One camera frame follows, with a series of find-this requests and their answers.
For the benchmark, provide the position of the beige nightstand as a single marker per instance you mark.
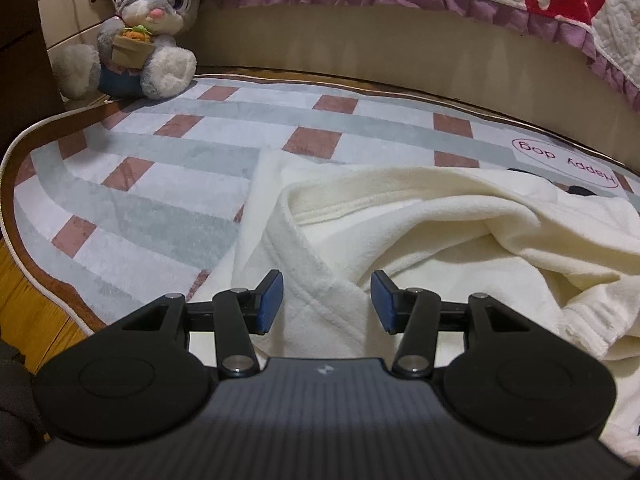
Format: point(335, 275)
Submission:
point(70, 15)

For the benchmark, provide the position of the brown wooden dresser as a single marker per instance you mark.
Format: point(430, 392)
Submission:
point(20, 35)

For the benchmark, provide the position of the white fleece garment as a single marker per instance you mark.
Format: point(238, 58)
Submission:
point(450, 220)

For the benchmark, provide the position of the dark cloth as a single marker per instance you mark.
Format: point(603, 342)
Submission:
point(15, 410)

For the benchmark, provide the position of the checkered cartoon rug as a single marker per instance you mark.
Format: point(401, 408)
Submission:
point(165, 180)

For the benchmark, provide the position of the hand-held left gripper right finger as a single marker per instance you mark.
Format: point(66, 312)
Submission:
point(385, 302)

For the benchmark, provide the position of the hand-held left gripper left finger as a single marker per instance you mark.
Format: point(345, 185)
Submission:
point(267, 302)

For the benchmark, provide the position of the beige bed frame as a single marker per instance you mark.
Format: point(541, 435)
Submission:
point(375, 45)

